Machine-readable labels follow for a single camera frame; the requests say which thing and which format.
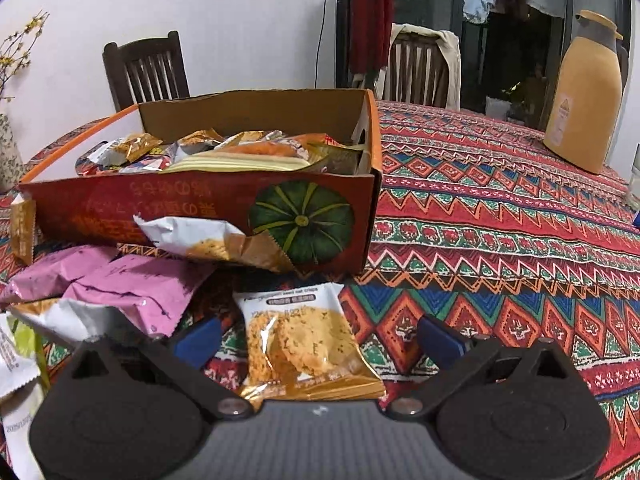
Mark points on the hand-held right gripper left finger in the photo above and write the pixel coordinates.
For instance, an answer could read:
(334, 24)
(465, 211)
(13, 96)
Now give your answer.
(197, 342)

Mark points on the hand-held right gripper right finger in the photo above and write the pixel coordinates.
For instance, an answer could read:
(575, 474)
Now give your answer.
(440, 340)

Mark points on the pink snack pouch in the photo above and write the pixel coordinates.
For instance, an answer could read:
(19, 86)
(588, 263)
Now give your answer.
(140, 290)
(50, 272)

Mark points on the white gold crisp pouch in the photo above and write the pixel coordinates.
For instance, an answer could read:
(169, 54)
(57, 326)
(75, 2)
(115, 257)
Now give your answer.
(300, 340)

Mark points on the pile of snack packets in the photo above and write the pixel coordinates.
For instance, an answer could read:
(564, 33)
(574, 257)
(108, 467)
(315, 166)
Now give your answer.
(210, 240)

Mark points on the red cardboard box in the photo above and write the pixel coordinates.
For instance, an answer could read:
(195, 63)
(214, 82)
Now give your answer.
(100, 210)

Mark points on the red patterned tablecloth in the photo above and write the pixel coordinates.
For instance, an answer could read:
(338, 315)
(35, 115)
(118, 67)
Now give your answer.
(500, 260)

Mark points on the small leaf-patterned vase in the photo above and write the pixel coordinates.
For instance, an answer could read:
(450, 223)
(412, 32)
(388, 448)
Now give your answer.
(7, 155)

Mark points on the tan thermos jug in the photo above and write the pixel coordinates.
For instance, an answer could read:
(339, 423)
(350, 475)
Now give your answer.
(580, 110)

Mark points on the wooden chair with slats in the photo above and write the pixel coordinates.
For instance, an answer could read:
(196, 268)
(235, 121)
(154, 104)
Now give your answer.
(420, 70)

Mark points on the chair with draped cloth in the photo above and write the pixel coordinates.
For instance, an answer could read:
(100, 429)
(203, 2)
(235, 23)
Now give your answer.
(450, 60)

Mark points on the dark wooden chair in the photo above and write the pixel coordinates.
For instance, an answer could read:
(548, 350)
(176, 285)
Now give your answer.
(145, 47)

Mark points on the red hanging fabric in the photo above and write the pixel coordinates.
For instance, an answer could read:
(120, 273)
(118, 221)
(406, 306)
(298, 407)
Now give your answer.
(370, 20)

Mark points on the yellow flower branches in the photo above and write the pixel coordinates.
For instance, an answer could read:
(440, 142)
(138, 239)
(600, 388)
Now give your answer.
(6, 60)

